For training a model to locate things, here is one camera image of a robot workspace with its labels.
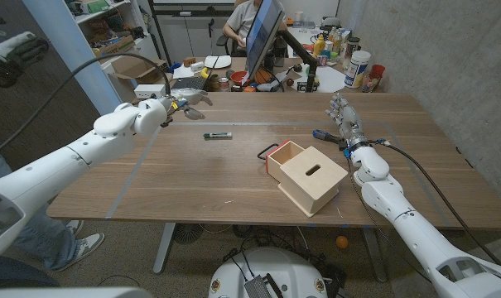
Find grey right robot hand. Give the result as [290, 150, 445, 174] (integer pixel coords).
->
[325, 93, 370, 152]

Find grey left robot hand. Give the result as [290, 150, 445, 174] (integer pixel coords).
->
[166, 88, 214, 122]

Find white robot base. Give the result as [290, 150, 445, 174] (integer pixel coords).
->
[208, 247, 329, 298]

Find wooden drawer with red front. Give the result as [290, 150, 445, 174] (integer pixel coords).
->
[257, 139, 306, 183]

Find dark laptop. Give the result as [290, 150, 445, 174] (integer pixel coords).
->
[170, 76, 210, 93]

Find white plate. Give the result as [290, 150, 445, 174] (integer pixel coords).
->
[203, 55, 233, 70]

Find white power box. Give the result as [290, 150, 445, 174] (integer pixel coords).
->
[133, 84, 167, 100]

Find white paper sheet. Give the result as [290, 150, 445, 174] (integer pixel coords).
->
[293, 65, 347, 94]

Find red bowl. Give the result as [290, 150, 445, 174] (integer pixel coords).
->
[229, 70, 249, 87]

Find large white canister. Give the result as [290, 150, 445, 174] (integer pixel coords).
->
[344, 50, 372, 89]

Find open cardboard box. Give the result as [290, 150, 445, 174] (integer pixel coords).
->
[108, 50, 168, 85]

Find wooden box with slot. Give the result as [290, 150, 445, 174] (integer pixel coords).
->
[277, 145, 349, 219]

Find black lidded jar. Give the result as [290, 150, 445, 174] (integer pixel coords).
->
[341, 36, 361, 70]

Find orange basketball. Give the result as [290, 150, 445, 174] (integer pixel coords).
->
[253, 68, 272, 85]

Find yellow mustard bottle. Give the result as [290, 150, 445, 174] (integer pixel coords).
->
[312, 35, 326, 58]

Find printed cardboard box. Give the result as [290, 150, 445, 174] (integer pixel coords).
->
[93, 35, 136, 61]

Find seated person in grey shirt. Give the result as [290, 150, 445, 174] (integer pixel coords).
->
[221, 0, 295, 57]

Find tilted computer monitor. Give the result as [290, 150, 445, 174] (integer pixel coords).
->
[245, 0, 286, 82]

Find white shelf unit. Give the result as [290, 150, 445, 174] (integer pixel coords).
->
[63, 0, 162, 107]

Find grey table leg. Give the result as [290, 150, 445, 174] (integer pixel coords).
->
[360, 226, 388, 284]
[152, 222, 177, 275]

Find blue handled screwdriver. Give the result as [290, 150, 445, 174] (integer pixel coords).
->
[312, 129, 346, 145]

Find black metal rack frame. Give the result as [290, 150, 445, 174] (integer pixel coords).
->
[147, 0, 238, 67]

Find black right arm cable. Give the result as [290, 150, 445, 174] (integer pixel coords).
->
[373, 138, 501, 268]

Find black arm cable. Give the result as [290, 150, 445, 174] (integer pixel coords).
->
[373, 138, 501, 268]
[0, 52, 172, 163]

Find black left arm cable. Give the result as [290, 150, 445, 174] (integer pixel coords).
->
[0, 52, 172, 163]

